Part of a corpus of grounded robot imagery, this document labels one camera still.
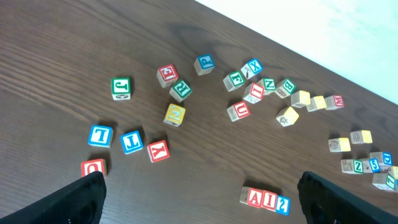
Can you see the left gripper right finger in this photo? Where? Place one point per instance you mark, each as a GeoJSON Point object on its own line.
{"type": "Point", "coordinates": [324, 202]}

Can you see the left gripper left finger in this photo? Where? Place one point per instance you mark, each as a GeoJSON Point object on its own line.
{"type": "Point", "coordinates": [79, 202]}

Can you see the blue 2 block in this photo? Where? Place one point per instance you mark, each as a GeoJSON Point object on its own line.
{"type": "Point", "coordinates": [283, 205]}

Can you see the red i block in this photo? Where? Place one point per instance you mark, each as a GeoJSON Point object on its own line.
{"type": "Point", "coordinates": [253, 93]}
{"type": "Point", "coordinates": [269, 200]}

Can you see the red A block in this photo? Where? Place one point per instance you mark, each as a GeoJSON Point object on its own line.
{"type": "Point", "coordinates": [251, 197]}

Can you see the red U block lower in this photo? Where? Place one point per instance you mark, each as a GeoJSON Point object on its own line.
{"type": "Point", "coordinates": [90, 166]}

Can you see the red u block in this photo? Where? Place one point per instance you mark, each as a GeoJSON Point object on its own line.
{"type": "Point", "coordinates": [238, 111]}
{"type": "Point", "coordinates": [90, 166]}

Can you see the green Z block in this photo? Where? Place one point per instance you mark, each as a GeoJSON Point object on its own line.
{"type": "Point", "coordinates": [352, 166]}

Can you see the blue 5 block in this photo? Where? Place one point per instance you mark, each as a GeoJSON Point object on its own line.
{"type": "Point", "coordinates": [371, 165]}

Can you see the green 7 block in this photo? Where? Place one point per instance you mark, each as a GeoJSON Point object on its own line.
{"type": "Point", "coordinates": [384, 181]}

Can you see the blue L block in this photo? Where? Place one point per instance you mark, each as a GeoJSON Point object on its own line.
{"type": "Point", "coordinates": [100, 136]}

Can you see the yellow 8 block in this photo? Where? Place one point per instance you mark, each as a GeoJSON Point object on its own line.
{"type": "Point", "coordinates": [392, 170]}

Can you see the blue D block upper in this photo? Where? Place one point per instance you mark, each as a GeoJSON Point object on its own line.
{"type": "Point", "coordinates": [383, 158]}

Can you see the blue T block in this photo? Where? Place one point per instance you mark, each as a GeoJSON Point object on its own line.
{"type": "Point", "coordinates": [131, 142]}

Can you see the red Y block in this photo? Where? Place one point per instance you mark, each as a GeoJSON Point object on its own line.
{"type": "Point", "coordinates": [158, 151]}

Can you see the yellow block middle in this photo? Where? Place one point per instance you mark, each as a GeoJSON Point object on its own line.
{"type": "Point", "coordinates": [287, 117]}

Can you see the yellow block top right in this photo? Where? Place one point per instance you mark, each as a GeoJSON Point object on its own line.
{"type": "Point", "coordinates": [316, 103]}

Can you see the red H block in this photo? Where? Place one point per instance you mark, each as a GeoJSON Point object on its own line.
{"type": "Point", "coordinates": [334, 102]}

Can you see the yellow block top left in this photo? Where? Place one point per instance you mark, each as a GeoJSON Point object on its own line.
{"type": "Point", "coordinates": [300, 98]}

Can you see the green B block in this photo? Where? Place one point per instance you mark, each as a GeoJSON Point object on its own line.
{"type": "Point", "coordinates": [285, 88]}

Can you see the green J block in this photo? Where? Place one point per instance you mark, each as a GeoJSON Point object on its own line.
{"type": "Point", "coordinates": [121, 89]}

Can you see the red U block centre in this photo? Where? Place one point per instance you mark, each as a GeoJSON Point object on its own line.
{"type": "Point", "coordinates": [238, 111]}

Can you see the green N block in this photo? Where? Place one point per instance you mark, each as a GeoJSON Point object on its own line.
{"type": "Point", "coordinates": [268, 85]}

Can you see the yellow G block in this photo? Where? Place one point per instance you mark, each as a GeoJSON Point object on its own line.
{"type": "Point", "coordinates": [174, 115]}

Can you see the green R block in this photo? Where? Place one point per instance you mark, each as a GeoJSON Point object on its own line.
{"type": "Point", "coordinates": [180, 91]}

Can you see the green F block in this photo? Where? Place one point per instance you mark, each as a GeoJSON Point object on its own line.
{"type": "Point", "coordinates": [233, 81]}

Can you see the blue X block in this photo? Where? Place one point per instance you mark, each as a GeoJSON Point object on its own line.
{"type": "Point", "coordinates": [251, 68]}

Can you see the red E block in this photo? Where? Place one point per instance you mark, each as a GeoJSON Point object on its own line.
{"type": "Point", "coordinates": [167, 75]}

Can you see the blue P block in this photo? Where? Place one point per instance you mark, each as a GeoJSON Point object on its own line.
{"type": "Point", "coordinates": [204, 64]}

